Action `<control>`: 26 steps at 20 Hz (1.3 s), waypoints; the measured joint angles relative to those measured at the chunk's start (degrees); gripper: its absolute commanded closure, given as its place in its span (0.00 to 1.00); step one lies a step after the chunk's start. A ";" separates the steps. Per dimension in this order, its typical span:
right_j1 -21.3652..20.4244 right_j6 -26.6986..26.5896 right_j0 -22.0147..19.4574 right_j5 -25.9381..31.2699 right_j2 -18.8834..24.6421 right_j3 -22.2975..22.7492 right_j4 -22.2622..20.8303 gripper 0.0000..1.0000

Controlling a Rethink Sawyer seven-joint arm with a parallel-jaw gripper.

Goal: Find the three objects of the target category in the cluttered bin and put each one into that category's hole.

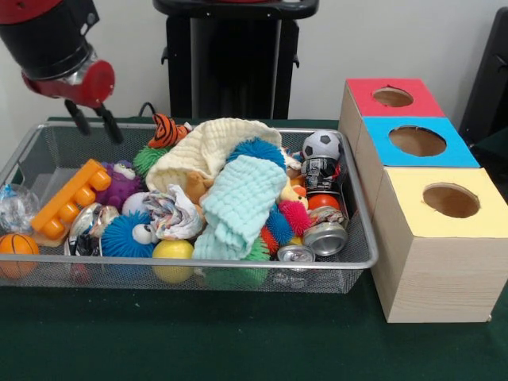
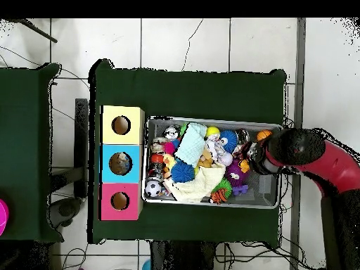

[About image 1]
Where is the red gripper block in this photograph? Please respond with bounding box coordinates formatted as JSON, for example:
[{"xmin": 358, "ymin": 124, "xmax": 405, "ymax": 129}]
[{"xmin": 22, "ymin": 60, "xmax": 125, "ymax": 144}]

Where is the orange plastic toy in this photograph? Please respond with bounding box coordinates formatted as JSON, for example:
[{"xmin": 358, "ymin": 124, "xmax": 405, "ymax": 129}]
[{"xmin": 30, "ymin": 159, "xmax": 113, "ymax": 243}]

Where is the cream waffle cloth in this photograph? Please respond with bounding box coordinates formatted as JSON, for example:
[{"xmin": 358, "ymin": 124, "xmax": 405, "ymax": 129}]
[{"xmin": 146, "ymin": 118, "xmax": 298, "ymax": 195}]

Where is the light blue waffle cloth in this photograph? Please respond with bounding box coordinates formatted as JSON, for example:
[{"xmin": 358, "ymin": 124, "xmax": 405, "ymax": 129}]
[{"xmin": 193, "ymin": 155, "xmax": 289, "ymax": 261}]

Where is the shallow clear mesh bin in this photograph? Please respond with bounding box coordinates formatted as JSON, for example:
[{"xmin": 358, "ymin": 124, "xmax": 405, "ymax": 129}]
[{"xmin": 0, "ymin": 119, "xmax": 379, "ymax": 294}]

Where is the purple spiky ball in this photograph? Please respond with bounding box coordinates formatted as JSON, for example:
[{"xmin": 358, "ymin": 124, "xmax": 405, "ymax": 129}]
[{"xmin": 95, "ymin": 161, "xmax": 144, "ymax": 210}]

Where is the orange striped tiger toy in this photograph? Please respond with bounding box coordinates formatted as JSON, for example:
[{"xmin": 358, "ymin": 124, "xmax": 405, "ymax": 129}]
[{"xmin": 148, "ymin": 114, "xmax": 192, "ymax": 150}]

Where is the blue spiky ball with eyes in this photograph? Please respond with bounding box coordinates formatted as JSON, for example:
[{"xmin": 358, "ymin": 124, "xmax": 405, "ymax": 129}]
[{"xmin": 101, "ymin": 211, "xmax": 158, "ymax": 259}]

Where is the orange basketball toy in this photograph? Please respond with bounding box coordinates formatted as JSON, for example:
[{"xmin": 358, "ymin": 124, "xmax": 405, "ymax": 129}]
[{"xmin": 0, "ymin": 233, "xmax": 40, "ymax": 279}]

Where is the yellow ball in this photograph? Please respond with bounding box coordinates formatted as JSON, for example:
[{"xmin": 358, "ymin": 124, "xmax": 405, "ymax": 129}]
[{"xmin": 152, "ymin": 240, "xmax": 196, "ymax": 284}]

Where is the black and white soccer ball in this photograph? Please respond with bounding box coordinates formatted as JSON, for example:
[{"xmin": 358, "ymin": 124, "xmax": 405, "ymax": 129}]
[{"xmin": 303, "ymin": 129, "xmax": 344, "ymax": 160}]

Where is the dark green table cloth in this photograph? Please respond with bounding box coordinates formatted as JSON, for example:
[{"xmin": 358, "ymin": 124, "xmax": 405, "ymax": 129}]
[{"xmin": 0, "ymin": 117, "xmax": 508, "ymax": 381}]

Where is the black flat panel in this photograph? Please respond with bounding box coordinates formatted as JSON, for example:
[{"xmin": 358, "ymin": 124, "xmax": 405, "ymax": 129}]
[{"xmin": 459, "ymin": 6, "xmax": 508, "ymax": 148}]

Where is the green cloth side table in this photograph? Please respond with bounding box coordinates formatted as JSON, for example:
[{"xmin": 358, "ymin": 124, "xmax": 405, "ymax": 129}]
[{"xmin": 480, "ymin": 127, "xmax": 508, "ymax": 177}]

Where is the black pedestal stand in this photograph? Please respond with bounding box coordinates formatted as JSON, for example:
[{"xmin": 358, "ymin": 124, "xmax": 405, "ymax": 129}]
[{"xmin": 153, "ymin": 0, "xmax": 320, "ymax": 120}]

